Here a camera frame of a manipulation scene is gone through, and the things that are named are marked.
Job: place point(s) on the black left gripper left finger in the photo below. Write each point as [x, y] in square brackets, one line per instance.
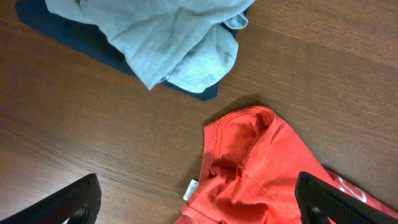
[78, 202]

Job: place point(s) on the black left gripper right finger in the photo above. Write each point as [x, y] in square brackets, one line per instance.
[321, 203]

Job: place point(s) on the red FRAM t-shirt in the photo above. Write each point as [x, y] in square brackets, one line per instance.
[252, 159]

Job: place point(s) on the light grey crumpled garment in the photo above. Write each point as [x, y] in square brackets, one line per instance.
[187, 43]

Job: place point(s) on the folded dark navy garment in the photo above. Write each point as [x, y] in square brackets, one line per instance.
[88, 39]

